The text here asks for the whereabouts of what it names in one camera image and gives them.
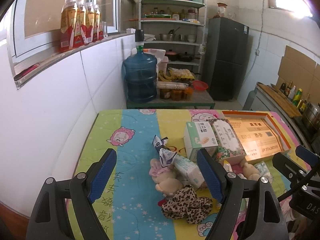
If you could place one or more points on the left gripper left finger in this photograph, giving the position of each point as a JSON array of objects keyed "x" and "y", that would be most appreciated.
[{"x": 49, "y": 218}]

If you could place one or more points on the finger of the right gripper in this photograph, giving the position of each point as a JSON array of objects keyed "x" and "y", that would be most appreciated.
[
  {"x": 288, "y": 169},
  {"x": 306, "y": 155}
]

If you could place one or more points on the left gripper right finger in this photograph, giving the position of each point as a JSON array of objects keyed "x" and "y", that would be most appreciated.
[{"x": 248, "y": 207}]

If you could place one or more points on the purple dress teddy bear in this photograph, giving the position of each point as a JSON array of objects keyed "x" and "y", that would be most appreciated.
[{"x": 246, "y": 171}]

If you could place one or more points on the leopard print scrunchie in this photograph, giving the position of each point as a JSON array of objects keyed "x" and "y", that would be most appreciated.
[{"x": 186, "y": 204}]

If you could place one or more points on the pale green tissue packet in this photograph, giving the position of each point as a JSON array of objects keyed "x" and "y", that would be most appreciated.
[{"x": 189, "y": 170}]

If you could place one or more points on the pink hat teddy bear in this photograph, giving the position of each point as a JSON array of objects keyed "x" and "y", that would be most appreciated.
[{"x": 165, "y": 178}]

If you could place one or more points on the small green tissue packet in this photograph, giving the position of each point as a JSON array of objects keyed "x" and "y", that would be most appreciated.
[{"x": 264, "y": 171}]

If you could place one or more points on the orange shallow cardboard box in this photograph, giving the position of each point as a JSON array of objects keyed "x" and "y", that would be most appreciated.
[{"x": 259, "y": 133}]

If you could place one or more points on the green yellow bottle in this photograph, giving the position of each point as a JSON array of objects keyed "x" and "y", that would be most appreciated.
[{"x": 297, "y": 97}]

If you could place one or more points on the floral tissue pack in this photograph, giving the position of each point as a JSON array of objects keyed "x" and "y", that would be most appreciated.
[{"x": 229, "y": 147}]

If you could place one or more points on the colourful cartoon bed sheet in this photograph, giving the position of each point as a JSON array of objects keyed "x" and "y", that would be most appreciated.
[{"x": 128, "y": 207}]

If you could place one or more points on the wooden cutting board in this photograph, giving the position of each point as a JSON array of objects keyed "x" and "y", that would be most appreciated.
[{"x": 279, "y": 100}]

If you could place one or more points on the grey side cabinet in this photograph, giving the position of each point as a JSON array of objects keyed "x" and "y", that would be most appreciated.
[{"x": 259, "y": 101}]

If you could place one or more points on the green white tissue box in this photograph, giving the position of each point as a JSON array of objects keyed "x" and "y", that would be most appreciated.
[{"x": 198, "y": 135}]

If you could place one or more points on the green low table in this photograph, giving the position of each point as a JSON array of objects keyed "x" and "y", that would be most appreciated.
[{"x": 198, "y": 99}]

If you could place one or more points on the red plastic basket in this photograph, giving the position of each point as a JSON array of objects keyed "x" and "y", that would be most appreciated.
[{"x": 199, "y": 85}]

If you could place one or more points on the black refrigerator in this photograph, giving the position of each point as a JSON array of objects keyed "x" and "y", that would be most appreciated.
[{"x": 224, "y": 59}]

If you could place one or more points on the egg carton tray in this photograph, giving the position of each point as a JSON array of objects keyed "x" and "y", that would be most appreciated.
[{"x": 181, "y": 74}]

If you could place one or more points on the bananas bunch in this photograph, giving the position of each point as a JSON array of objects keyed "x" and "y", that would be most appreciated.
[{"x": 163, "y": 77}]

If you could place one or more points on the blue water jug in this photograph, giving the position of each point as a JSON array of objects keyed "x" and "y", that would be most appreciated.
[{"x": 140, "y": 73}]

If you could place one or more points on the grey metal shelf rack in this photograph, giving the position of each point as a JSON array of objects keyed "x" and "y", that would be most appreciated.
[{"x": 178, "y": 27}]

